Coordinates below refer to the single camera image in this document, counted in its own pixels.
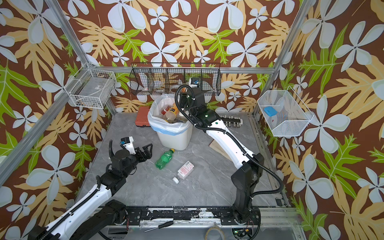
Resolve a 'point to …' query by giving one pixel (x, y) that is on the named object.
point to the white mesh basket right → (292, 115)
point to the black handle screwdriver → (169, 223)
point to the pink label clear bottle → (184, 172)
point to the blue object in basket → (270, 111)
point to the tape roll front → (222, 235)
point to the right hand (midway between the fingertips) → (182, 92)
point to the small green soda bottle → (166, 157)
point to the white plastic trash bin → (180, 142)
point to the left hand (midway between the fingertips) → (145, 144)
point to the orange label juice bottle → (173, 112)
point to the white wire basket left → (92, 88)
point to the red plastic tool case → (142, 119)
